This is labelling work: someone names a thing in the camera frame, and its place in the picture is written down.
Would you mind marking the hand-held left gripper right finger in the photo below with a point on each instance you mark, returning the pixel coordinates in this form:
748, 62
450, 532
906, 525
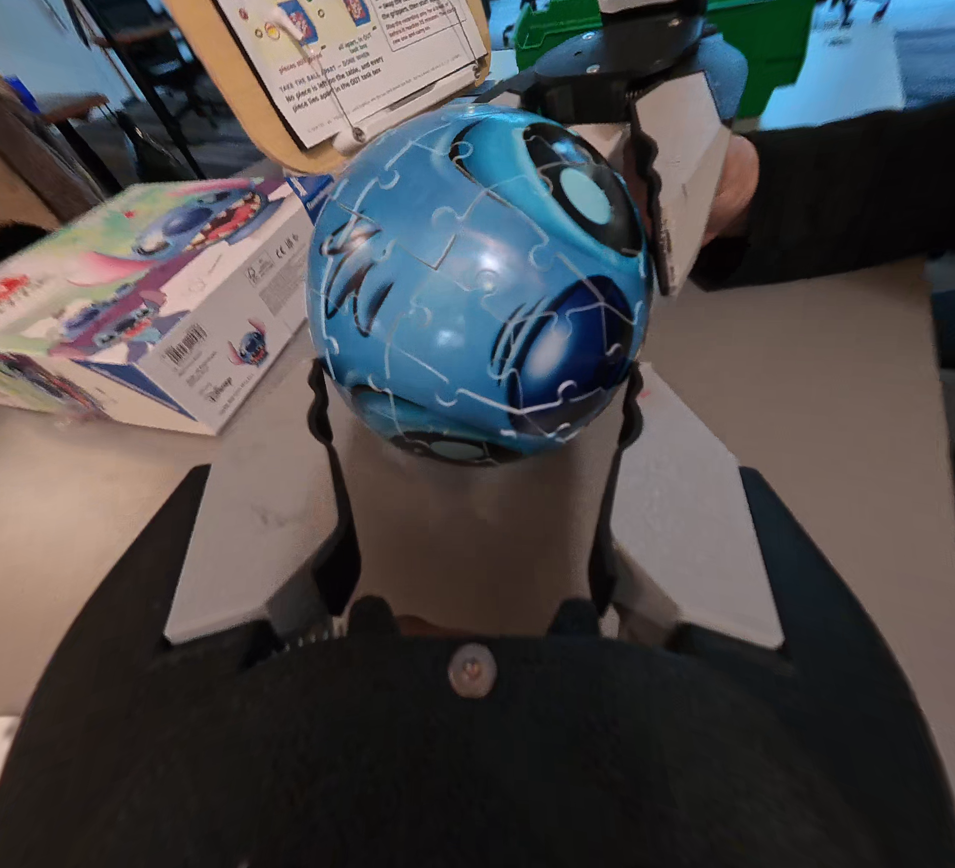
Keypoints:
686, 525

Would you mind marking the colourful puzzle box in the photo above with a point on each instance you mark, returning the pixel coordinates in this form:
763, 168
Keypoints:
149, 316

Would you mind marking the instruction sheet on clipboard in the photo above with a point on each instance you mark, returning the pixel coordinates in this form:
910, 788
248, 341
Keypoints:
186, 25

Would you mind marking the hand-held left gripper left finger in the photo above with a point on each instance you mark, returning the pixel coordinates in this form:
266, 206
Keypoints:
261, 525

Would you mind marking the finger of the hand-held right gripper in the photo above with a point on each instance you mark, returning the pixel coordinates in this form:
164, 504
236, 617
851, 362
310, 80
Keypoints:
686, 152

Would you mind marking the printed instruction sheet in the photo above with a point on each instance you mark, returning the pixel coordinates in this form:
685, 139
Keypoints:
336, 10

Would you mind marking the person's right hand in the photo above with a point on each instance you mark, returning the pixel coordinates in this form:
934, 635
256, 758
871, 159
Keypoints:
738, 189

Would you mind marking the blue puzzle ball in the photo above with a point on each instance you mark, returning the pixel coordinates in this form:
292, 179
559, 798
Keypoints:
462, 286

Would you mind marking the green plastic bin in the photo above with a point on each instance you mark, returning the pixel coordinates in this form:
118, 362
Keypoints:
768, 32

